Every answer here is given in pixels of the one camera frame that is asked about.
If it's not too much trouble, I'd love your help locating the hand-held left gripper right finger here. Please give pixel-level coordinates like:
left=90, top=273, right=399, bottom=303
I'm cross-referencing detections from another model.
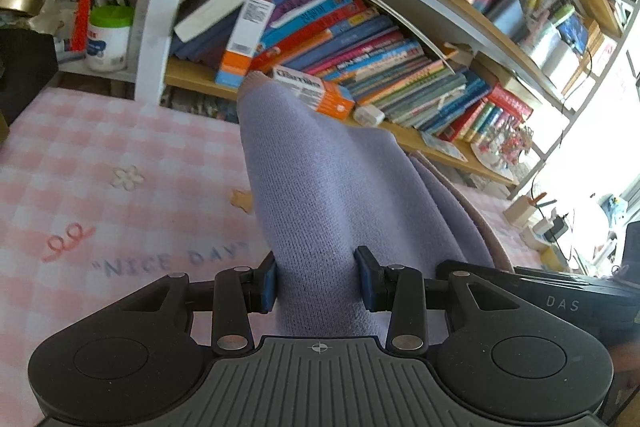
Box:
left=354, top=245, right=527, bottom=355

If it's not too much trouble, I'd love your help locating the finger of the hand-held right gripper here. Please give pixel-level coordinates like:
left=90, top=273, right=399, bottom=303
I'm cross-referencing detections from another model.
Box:
left=436, top=259, right=518, bottom=290

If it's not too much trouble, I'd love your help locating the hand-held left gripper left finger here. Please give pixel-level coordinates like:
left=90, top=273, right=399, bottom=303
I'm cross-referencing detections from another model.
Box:
left=120, top=252, right=278, bottom=356

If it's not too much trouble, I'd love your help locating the purple and pink sweater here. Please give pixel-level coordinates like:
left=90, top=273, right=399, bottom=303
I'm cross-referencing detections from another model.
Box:
left=236, top=71, right=516, bottom=339

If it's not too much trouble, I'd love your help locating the beige pen cup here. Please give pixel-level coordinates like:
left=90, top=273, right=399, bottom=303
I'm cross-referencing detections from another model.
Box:
left=505, top=192, right=557, bottom=229

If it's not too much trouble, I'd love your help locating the white power strip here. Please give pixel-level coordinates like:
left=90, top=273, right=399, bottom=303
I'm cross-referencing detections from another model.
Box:
left=520, top=212, right=572, bottom=254

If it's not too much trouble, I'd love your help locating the pink flower ornament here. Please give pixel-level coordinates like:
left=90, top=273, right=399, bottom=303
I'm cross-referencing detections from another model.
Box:
left=472, top=114, right=537, bottom=171

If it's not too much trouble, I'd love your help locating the white charger block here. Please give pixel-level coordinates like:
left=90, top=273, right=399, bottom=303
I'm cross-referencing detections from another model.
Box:
left=354, top=104, right=386, bottom=127

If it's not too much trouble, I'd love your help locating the flat white orange box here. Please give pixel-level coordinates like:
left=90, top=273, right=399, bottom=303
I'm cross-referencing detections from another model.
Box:
left=271, top=66, right=357, bottom=121

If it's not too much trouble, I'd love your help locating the pink checkered printed tablecloth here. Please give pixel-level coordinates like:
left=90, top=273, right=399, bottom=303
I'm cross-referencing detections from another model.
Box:
left=0, top=84, right=566, bottom=427

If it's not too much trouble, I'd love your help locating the row of colourful books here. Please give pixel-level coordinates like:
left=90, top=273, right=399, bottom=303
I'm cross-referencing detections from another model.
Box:
left=170, top=0, right=537, bottom=146

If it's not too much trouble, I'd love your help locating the white desk organiser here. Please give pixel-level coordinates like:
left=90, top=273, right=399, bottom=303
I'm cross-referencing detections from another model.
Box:
left=517, top=19, right=582, bottom=78

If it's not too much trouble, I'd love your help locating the tall white orange box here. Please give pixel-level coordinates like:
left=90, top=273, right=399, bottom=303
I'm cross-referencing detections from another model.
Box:
left=215, top=0, right=277, bottom=88

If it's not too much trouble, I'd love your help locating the white jar green lid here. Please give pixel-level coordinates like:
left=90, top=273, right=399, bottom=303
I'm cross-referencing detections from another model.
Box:
left=86, top=5, right=135, bottom=72

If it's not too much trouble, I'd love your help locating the white wooden bookshelf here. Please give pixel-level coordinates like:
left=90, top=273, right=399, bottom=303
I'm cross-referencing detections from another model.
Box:
left=50, top=0, right=640, bottom=202

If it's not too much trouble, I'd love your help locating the black bag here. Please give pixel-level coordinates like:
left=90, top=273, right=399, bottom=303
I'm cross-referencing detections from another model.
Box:
left=0, top=32, right=60, bottom=125

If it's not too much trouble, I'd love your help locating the red tassel ornament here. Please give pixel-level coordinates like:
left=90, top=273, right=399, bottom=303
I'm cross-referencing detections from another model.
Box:
left=70, top=0, right=102, bottom=52

